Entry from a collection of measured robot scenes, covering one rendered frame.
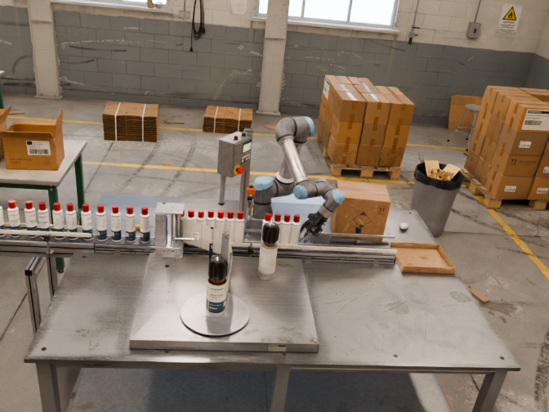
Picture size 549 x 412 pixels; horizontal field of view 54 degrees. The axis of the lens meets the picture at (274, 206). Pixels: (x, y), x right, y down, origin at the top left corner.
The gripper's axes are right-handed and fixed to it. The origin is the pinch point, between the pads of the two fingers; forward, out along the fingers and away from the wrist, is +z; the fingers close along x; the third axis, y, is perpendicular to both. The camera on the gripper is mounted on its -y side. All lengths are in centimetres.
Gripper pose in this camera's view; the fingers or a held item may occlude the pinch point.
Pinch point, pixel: (301, 239)
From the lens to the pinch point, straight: 297.6
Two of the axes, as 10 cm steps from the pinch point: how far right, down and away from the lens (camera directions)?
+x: 8.1, 4.9, 3.2
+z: -5.8, 7.4, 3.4
